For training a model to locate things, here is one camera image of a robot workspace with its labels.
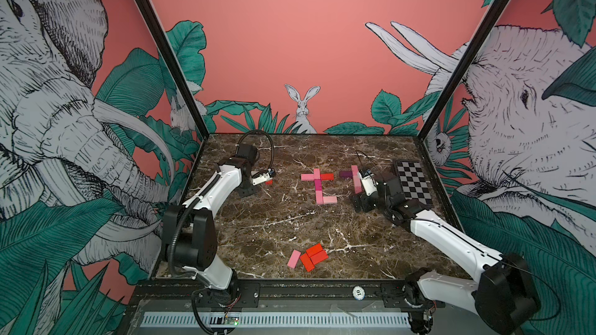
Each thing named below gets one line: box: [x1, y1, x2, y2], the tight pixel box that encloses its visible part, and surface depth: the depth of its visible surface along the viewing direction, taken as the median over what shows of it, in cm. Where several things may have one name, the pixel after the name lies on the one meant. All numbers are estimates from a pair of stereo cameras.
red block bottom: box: [300, 252, 316, 273], surface depth 82 cm
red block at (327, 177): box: [320, 172, 335, 181], surface depth 106 cm
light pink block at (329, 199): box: [322, 196, 338, 204], surface depth 98 cm
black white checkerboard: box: [394, 159, 434, 205], surface depth 102 cm
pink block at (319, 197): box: [315, 189, 324, 205], surface depth 97 cm
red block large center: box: [305, 242, 330, 266], surface depth 84 cm
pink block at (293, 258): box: [287, 248, 302, 270], surface depth 83 cm
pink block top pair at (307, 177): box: [300, 173, 315, 181], surface depth 106 cm
